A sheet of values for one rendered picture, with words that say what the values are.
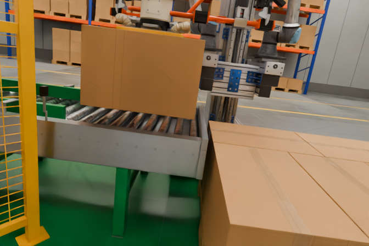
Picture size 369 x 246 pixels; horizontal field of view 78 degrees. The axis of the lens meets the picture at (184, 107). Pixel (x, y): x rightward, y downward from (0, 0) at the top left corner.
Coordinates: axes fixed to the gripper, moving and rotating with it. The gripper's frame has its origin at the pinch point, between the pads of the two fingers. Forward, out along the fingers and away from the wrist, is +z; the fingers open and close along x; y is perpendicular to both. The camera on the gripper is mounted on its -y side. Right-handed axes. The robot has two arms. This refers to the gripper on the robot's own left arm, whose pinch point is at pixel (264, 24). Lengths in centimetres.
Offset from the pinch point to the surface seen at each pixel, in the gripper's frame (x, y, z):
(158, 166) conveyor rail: 36, 46, 74
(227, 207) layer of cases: 74, 20, 64
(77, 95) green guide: -20, 115, 59
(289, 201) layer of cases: 66, -2, 64
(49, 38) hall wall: -789, 624, 33
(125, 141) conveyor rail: 36, 63, 64
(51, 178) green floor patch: -7, 125, 118
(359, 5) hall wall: -903, -601, -252
